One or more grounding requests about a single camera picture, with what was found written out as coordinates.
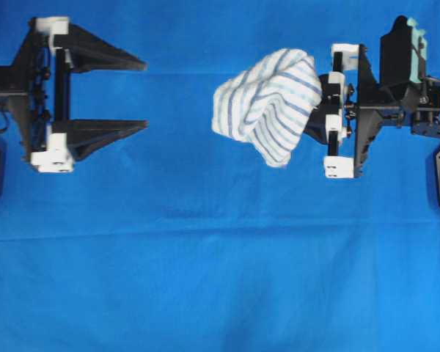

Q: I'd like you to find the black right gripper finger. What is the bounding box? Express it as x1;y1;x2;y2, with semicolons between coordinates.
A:
319;71;343;96
304;104;342;144

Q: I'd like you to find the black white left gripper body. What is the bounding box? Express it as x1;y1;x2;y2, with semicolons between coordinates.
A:
7;16;74;174

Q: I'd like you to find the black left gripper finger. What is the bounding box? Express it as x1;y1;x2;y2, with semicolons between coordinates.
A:
54;23;147;73
51;120;148;161

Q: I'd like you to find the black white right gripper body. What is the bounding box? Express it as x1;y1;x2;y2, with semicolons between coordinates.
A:
323;43;403;179

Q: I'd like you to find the white blue striped towel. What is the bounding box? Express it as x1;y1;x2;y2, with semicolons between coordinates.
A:
211;48;322;168

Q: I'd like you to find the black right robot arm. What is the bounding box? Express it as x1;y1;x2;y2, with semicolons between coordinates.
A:
304;15;440;179

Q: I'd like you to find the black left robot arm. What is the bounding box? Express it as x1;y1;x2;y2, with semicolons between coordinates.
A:
0;16;148;173

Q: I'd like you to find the blue table cloth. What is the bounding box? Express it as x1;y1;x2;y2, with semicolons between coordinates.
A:
0;1;440;351

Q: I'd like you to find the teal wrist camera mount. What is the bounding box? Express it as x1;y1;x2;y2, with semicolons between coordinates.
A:
406;18;428;84

